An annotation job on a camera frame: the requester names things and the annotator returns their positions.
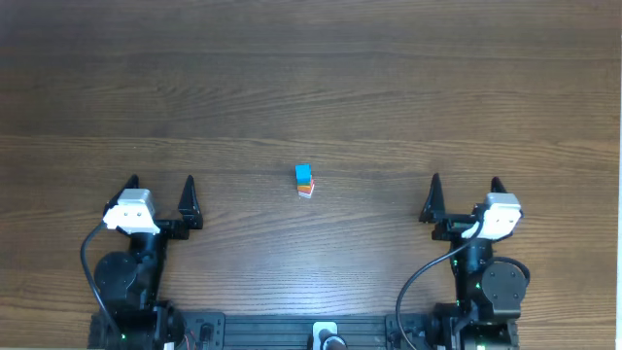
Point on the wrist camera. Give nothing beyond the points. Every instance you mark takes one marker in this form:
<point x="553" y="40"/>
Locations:
<point x="133" y="211"/>
<point x="498" y="216"/>

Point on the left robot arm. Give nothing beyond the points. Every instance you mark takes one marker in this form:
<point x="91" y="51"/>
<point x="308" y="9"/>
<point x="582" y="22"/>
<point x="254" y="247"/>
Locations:
<point x="116" y="277"/>

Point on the white cube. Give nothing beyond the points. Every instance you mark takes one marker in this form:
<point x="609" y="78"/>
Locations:
<point x="306" y="196"/>

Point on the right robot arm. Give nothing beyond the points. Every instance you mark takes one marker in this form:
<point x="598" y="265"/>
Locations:
<point x="503" y="287"/>

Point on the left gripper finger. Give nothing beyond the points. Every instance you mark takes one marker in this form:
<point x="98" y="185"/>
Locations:
<point x="190" y="206"/>
<point x="132" y="183"/>

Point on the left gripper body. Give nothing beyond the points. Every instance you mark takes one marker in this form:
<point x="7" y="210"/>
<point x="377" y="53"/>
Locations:
<point x="172" y="229"/>

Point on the red cube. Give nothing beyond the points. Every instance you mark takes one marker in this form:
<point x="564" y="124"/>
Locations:
<point x="306" y="191"/>

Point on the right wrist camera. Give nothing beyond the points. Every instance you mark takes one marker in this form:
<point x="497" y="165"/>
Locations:
<point x="498" y="216"/>

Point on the blue cube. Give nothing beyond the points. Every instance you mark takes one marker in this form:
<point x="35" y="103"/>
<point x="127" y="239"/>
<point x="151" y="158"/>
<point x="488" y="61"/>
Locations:
<point x="302" y="171"/>

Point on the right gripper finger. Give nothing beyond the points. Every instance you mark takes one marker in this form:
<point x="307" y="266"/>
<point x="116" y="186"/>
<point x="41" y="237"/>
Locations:
<point x="498" y="186"/>
<point x="434" y="204"/>

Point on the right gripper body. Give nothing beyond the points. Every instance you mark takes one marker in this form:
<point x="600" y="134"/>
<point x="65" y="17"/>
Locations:
<point x="449" y="227"/>

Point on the mounting rail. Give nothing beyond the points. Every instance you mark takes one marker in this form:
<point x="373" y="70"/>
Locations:
<point x="272" y="330"/>

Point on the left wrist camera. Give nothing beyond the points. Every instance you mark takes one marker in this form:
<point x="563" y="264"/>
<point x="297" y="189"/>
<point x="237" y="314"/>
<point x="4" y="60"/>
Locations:
<point x="133" y="211"/>

